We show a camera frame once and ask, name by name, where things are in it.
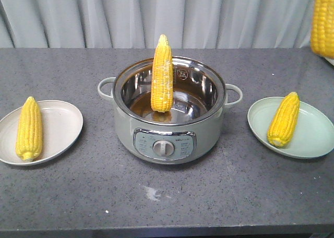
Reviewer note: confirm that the pale yellow corn cob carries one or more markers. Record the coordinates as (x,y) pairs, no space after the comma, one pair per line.
(162,77)

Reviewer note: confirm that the white pleated curtain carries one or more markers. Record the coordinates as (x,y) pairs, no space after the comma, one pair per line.
(137,24)

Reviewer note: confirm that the white blender appliance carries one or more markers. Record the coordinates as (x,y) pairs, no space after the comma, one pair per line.
(329,60)

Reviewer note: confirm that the beige round plate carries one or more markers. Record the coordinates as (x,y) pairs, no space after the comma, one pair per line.
(62,124)

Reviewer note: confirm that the green round plate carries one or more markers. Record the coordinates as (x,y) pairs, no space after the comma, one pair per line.
(313,135)

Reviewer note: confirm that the green electric cooking pot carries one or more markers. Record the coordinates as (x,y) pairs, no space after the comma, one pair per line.
(188,130)

